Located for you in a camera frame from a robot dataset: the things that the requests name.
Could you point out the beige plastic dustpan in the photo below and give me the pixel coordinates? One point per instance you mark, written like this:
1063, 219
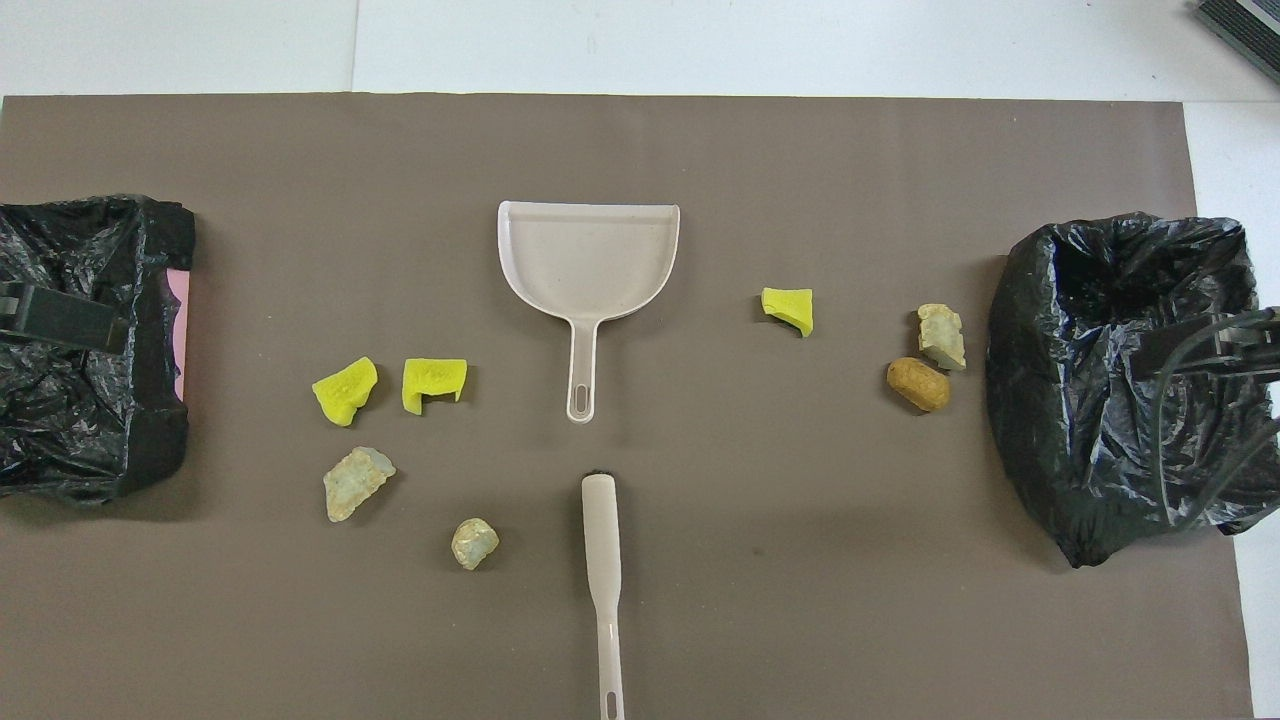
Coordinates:
590, 260

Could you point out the yellow sponge piece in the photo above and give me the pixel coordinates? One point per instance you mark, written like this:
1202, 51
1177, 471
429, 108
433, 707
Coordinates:
430, 378
785, 303
345, 392

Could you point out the beige hand brush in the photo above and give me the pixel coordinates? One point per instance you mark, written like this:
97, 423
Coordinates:
602, 540

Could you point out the small pale stone chunk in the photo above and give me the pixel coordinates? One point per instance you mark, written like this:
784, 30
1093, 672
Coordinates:
474, 544

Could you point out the brown potato-shaped lump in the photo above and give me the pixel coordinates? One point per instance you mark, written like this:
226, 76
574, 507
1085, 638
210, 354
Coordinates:
918, 384

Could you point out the large pale stone chunk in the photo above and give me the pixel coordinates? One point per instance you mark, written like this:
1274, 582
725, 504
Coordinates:
355, 485

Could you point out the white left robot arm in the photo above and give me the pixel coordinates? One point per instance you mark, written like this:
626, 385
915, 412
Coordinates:
60, 318

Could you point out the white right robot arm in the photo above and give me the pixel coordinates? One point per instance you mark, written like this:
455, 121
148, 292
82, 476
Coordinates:
1200, 345

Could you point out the black plastic trash bag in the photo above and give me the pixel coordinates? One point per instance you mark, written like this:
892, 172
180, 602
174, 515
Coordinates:
1080, 400
70, 430

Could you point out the pink plastic bin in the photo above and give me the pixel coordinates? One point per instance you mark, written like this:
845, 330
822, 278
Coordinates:
180, 330

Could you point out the brown table mat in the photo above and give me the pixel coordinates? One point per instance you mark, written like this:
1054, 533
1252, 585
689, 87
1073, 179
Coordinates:
700, 150

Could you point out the dark grey ribbed device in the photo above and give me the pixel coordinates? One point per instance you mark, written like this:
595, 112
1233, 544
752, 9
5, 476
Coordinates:
1250, 25

